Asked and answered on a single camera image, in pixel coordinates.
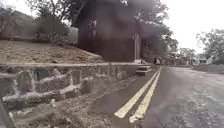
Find brown wooden building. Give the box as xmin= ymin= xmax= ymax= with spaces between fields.
xmin=73 ymin=0 xmax=143 ymax=63

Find stone steps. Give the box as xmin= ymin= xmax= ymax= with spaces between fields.
xmin=134 ymin=64 xmax=153 ymax=77

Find trees behind brown building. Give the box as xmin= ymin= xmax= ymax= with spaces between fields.
xmin=126 ymin=0 xmax=198 ymax=66

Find leaf-strewn dirt strip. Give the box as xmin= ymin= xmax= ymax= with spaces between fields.
xmin=9 ymin=74 xmax=148 ymax=128

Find trees on slope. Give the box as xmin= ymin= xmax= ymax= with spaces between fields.
xmin=0 ymin=0 xmax=88 ymax=46

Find grey asphalt road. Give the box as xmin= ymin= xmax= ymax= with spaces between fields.
xmin=96 ymin=66 xmax=224 ymax=128

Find grassy bank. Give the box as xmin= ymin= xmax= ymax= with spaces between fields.
xmin=191 ymin=63 xmax=224 ymax=75

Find leafy green tree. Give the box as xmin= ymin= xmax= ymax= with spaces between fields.
xmin=195 ymin=28 xmax=224 ymax=66

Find low stone wall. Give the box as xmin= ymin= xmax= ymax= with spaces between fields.
xmin=0 ymin=61 xmax=153 ymax=111

